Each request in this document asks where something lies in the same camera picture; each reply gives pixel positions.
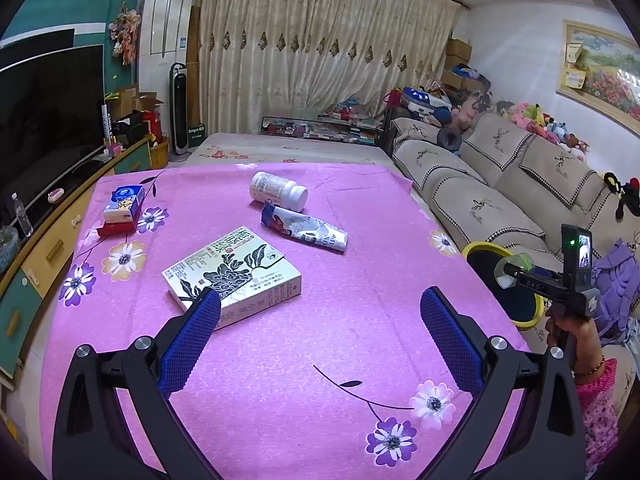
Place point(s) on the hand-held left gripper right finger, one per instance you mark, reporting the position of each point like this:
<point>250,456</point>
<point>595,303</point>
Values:
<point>450,345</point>

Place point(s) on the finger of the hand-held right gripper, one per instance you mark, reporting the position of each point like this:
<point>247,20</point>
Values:
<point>504,275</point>

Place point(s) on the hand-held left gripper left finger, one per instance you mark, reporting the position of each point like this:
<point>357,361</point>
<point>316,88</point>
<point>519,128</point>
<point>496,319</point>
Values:
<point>192,340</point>

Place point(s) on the yellow rimmed trash bin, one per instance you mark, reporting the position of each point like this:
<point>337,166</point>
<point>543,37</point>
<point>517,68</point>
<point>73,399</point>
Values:
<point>485,275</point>

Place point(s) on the floral printed tea box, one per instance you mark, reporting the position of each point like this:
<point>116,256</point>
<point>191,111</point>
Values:
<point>235,270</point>

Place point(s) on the person's right forearm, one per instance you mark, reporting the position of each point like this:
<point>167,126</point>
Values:
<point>597,410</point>

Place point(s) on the person's right hand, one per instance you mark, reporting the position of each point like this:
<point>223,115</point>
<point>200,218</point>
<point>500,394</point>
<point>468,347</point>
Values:
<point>582,340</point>

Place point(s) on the purple backpack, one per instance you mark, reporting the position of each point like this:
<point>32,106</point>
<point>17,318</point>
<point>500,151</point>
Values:
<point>617,290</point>

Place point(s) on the beige embroidered sofa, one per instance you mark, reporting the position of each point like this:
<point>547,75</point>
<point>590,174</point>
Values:
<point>500,200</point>

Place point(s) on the black red plush toy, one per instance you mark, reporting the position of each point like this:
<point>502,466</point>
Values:
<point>625,192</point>

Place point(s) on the pink floral tablecloth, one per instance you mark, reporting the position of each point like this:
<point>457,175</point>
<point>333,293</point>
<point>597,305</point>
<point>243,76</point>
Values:
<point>325,335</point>

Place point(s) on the flat red packet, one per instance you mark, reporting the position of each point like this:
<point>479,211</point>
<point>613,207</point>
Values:
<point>116,229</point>

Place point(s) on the grey neck pillow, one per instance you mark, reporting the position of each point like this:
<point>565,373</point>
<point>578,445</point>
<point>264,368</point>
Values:
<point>449,138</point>

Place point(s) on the blue tissue pack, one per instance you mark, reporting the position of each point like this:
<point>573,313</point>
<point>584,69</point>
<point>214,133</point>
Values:
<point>124,204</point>

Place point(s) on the white toothpaste tube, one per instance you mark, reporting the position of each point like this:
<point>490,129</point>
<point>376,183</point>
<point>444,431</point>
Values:
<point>305,229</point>

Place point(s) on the pile of plush toys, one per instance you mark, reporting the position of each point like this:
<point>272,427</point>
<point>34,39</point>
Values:
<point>525,115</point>

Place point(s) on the green yellow television cabinet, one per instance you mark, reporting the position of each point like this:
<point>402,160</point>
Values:
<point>45,255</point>

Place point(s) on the white pill bottle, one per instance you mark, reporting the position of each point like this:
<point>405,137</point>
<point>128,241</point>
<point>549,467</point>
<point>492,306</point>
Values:
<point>275,189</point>

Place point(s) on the yellow bucket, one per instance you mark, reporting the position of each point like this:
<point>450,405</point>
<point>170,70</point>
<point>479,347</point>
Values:
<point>158,155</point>

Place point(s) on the small pink dish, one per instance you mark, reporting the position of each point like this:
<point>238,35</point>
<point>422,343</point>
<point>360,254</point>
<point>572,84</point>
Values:
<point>55,195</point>

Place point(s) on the dark box with green label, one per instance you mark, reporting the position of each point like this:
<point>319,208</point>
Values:
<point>197,135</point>

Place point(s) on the glass bowl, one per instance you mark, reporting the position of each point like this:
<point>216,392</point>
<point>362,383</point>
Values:
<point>7,250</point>

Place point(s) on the framed landscape painting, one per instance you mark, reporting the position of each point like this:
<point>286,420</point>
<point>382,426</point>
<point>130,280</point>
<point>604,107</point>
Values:
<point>610,75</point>

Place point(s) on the clear water bottle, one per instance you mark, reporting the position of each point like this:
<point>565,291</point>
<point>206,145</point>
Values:
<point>22,217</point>

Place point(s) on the floral bed sheet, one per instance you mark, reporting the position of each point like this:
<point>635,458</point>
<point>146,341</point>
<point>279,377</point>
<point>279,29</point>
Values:
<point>280,147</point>

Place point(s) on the stacked cardboard boxes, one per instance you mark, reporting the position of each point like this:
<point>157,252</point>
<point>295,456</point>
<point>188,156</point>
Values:
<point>457,55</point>

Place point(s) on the black tower fan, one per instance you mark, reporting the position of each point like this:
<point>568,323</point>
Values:
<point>180,110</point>

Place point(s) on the row of colourful boxes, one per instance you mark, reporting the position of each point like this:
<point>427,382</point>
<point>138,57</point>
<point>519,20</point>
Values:
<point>325,127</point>

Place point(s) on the brown cardboard boxes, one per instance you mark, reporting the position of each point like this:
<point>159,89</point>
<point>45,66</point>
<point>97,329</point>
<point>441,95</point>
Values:
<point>127,100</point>

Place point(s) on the large black television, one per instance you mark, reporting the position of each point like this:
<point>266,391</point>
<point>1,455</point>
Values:
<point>45,120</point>

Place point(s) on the cream patterned curtain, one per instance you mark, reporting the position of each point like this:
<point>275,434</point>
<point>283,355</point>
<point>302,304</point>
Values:
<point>325,50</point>

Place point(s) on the white standing air conditioner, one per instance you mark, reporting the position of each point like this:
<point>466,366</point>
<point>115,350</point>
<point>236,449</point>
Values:
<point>162,50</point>

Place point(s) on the artificial flower bunch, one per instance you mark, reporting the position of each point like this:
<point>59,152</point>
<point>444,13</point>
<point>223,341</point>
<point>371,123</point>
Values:
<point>125,35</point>

